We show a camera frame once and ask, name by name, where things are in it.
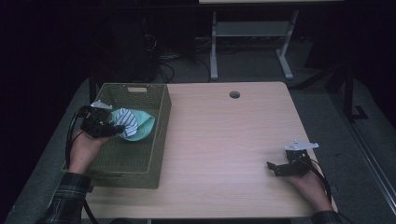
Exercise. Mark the person's left hand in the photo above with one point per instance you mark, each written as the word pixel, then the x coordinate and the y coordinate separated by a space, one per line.
pixel 84 152

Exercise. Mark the aluminium floor rail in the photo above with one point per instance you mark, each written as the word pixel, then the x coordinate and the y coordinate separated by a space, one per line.
pixel 367 155

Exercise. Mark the grey metal table frame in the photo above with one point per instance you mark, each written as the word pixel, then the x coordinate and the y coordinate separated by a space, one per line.
pixel 252 29

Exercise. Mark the person's right hand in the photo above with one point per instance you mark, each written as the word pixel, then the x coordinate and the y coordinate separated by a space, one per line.
pixel 313 189

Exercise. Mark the mint green baby garment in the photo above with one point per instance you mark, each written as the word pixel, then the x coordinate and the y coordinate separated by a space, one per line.
pixel 138 124

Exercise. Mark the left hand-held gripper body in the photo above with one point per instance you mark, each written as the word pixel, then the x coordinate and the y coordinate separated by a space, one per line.
pixel 95 123

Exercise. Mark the green woven basket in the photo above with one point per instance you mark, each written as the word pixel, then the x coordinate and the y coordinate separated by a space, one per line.
pixel 130 158

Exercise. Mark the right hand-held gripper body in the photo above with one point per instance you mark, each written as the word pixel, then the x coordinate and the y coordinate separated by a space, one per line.
pixel 295 165

